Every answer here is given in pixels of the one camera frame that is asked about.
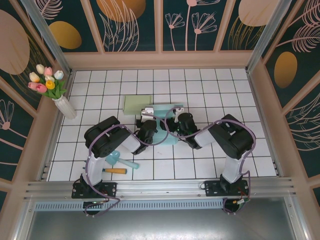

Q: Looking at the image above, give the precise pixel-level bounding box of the light blue paper box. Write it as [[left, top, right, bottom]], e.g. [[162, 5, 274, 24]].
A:
[[149, 102, 187, 146]]

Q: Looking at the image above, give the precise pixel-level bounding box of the green paper box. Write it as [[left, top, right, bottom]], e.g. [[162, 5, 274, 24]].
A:
[[122, 94, 154, 116]]

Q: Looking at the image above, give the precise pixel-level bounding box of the light blue plastic trowel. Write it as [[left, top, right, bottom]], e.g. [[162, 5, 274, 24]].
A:
[[106, 150, 140, 170]]

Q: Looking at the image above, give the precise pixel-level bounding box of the white ribbed vase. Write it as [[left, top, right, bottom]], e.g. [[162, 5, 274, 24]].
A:
[[51, 96, 78, 120]]

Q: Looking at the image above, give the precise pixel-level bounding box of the grey metal sheet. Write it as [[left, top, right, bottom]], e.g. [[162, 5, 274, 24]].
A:
[[14, 197, 308, 240]]

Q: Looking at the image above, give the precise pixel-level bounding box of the pastel tulip bouquet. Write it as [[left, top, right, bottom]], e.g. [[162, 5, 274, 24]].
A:
[[28, 63, 68, 100]]

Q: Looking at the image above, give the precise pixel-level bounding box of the teal fork with wooden handle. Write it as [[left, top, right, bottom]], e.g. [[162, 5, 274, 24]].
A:
[[101, 167, 128, 176]]

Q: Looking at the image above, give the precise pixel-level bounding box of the long aluminium mounting rail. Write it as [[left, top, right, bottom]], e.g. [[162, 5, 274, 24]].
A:
[[23, 176, 297, 201]]

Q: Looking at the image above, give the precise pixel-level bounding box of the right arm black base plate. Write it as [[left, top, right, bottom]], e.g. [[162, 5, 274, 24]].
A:
[[203, 179, 251, 198]]

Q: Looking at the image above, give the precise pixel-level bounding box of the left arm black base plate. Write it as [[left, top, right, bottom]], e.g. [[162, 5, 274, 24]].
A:
[[71, 181, 118, 200]]

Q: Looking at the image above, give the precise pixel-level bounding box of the grey slotted cable duct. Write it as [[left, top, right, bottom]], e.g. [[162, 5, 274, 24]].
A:
[[33, 200, 225, 211]]

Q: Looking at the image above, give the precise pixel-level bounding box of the aluminium side rail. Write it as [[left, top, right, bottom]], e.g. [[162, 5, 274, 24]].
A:
[[37, 71, 75, 181], [246, 71, 283, 177]]

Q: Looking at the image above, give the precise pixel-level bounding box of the small coloured wire bundle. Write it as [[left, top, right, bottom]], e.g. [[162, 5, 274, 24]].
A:
[[232, 192, 251, 208]]

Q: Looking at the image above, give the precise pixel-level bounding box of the aluminium frame post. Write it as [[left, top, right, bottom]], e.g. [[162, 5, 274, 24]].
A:
[[245, 0, 298, 74], [19, 0, 74, 74]]

